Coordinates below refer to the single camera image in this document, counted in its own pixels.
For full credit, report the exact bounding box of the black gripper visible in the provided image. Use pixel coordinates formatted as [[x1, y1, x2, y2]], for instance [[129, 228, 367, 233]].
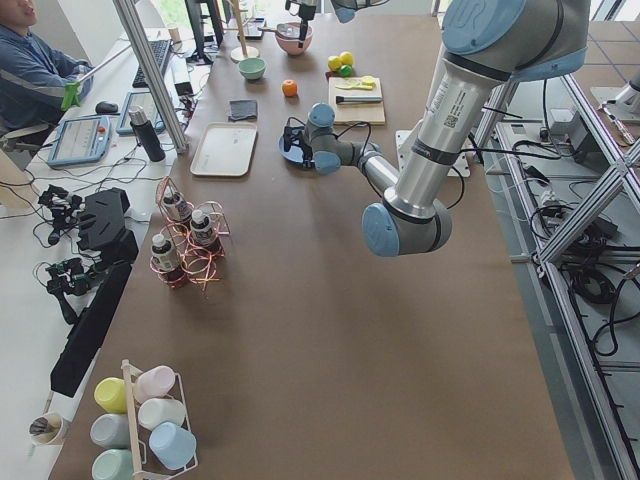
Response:
[[282, 117, 313, 159], [285, 0, 320, 48]]

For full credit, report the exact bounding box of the orange mandarin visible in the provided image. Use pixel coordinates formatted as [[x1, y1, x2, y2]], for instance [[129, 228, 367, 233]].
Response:
[[281, 79, 299, 98]]

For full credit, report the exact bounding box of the blue plate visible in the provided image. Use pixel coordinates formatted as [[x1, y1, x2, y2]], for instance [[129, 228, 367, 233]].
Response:
[[278, 136, 315, 169]]

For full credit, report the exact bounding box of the pink bowl of ice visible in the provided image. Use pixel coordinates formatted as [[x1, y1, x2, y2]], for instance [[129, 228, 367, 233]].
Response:
[[275, 22, 313, 56]]

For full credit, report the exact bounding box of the yellow lemon near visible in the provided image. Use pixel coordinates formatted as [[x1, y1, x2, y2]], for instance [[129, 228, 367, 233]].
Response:
[[327, 56, 342, 72]]

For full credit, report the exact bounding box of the yellow lemon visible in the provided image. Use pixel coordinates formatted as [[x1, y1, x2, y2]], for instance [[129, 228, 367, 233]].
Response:
[[327, 56, 342, 72], [339, 51, 355, 66]]

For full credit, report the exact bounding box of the yellow lemon far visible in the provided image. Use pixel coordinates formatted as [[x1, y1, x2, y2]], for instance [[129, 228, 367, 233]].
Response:
[[339, 51, 355, 66]]

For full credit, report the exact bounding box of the grey folded cloth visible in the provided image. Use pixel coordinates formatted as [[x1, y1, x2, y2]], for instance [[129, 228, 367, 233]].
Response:
[[228, 99, 258, 122]]

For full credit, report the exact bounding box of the green lime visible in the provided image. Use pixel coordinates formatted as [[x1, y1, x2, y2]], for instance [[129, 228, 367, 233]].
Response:
[[338, 65, 353, 78]]

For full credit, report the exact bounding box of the bamboo cutting board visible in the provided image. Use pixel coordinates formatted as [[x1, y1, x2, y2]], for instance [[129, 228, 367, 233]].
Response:
[[327, 76, 386, 125]]

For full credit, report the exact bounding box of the wooden cup tree stand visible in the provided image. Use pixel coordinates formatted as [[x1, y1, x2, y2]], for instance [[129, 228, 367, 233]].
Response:
[[225, 0, 260, 63]]

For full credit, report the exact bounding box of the cream rabbit tray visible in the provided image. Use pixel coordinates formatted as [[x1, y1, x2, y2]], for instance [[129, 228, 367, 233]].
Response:
[[190, 122, 257, 177]]

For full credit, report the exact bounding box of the mint green bowl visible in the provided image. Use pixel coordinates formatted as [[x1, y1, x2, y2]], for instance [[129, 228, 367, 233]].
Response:
[[238, 57, 267, 81]]

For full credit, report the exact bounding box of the steel muddler black tip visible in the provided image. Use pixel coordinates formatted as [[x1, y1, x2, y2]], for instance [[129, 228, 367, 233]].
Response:
[[335, 95, 383, 105]]

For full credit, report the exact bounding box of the lemon slice upper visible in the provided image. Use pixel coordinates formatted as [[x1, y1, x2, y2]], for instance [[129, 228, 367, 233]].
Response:
[[360, 76, 376, 87]]

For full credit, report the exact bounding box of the yellow plastic knife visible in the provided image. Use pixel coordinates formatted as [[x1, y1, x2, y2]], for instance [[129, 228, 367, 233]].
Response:
[[335, 82, 375, 91]]

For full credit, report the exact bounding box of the tea bottle top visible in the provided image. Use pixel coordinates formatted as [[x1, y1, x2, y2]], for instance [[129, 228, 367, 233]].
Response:
[[162, 190, 193, 225]]

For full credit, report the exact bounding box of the black keyboard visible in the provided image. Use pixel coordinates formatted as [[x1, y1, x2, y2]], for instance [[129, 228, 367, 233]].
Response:
[[131, 38, 174, 89]]

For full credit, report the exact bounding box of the black thermos bottle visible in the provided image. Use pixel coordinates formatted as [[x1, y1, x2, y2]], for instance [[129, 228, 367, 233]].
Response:
[[128, 105, 166, 162]]

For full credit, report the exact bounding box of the teach pendant far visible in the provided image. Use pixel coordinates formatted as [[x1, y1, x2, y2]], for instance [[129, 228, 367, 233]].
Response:
[[115, 90, 167, 135]]

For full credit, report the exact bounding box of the teach pendant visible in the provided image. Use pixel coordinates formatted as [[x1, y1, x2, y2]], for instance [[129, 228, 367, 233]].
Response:
[[115, 90, 167, 135], [46, 115, 111, 168]]

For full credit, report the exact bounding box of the black computer mouse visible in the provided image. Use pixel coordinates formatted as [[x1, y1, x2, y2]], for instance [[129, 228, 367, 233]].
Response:
[[95, 101, 119, 115]]

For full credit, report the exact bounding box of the teach pendant near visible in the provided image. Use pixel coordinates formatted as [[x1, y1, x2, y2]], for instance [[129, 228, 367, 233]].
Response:
[[46, 115, 111, 168]]

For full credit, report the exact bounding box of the person in blue jacket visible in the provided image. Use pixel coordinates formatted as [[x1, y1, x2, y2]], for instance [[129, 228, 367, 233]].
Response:
[[1, 1, 92, 131]]

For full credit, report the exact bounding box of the pink plastic cup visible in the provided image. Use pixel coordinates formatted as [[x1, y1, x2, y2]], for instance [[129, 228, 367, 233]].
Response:
[[133, 365, 176, 404]]

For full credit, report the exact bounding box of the white plastic cup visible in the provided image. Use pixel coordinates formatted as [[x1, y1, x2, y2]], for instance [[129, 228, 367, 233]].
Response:
[[138, 398, 186, 430]]

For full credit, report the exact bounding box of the yellow plastic cup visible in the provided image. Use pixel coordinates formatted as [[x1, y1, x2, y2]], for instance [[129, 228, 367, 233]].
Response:
[[94, 377, 127, 414]]

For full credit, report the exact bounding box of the light blue plastic cup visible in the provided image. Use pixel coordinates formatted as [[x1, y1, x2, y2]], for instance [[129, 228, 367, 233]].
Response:
[[149, 422, 197, 470]]

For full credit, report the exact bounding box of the grey plastic cup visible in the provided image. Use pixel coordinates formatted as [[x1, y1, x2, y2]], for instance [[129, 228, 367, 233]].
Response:
[[90, 413, 130, 449]]

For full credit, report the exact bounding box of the copper wire bottle rack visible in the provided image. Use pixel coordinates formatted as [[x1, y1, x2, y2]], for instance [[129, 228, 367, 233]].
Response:
[[155, 176, 230, 290]]

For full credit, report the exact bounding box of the white wire cup rack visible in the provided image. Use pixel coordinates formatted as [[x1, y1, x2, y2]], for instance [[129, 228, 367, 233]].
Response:
[[121, 359, 199, 479]]

